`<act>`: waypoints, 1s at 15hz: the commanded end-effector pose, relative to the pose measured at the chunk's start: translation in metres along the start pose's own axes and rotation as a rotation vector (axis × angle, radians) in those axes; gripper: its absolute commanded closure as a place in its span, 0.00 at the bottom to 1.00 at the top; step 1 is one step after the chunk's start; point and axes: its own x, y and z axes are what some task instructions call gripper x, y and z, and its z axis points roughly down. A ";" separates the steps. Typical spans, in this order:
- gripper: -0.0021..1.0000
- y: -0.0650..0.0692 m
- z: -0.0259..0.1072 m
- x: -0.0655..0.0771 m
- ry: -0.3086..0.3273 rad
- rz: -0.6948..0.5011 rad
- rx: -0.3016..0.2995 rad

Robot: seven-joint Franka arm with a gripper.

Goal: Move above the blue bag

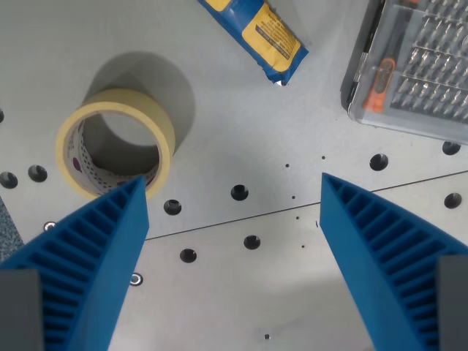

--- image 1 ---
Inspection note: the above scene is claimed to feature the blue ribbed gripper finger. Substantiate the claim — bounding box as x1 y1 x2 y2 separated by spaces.
0 174 151 351
320 173 468 351

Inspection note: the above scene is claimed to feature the blue and yellow snack bag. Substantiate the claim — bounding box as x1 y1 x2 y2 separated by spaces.
197 0 310 88

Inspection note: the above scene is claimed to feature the yellow masking tape roll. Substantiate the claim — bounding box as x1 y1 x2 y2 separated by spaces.
55 88 177 200

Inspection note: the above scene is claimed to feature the clear screwdriver bit set case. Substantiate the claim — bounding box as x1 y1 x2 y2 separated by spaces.
340 0 468 145

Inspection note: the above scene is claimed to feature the orange and black screwdriver handle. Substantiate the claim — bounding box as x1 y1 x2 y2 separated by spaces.
362 0 422 114

